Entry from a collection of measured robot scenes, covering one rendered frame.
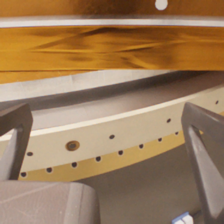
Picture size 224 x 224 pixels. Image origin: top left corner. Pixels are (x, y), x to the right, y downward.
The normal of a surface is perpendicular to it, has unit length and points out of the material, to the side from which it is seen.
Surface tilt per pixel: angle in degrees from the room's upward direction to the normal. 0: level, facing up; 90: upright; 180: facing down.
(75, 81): 90
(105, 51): 90
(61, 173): 62
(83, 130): 90
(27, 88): 90
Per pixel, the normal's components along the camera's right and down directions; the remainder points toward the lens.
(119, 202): 0.31, 0.11
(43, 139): 0.27, 0.57
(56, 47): 0.00, 0.59
